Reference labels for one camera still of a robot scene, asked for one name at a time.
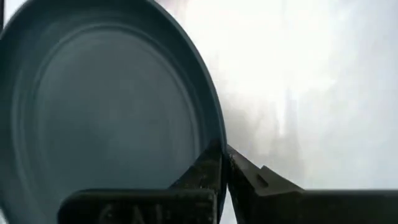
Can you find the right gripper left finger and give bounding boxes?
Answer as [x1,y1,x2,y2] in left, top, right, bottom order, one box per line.
[57,139,223,224]

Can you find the dark teal plate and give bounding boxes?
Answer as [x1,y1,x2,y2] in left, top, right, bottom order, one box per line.
[0,0,227,224]

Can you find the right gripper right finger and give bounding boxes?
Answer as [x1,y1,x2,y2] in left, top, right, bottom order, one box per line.
[226,144,398,224]

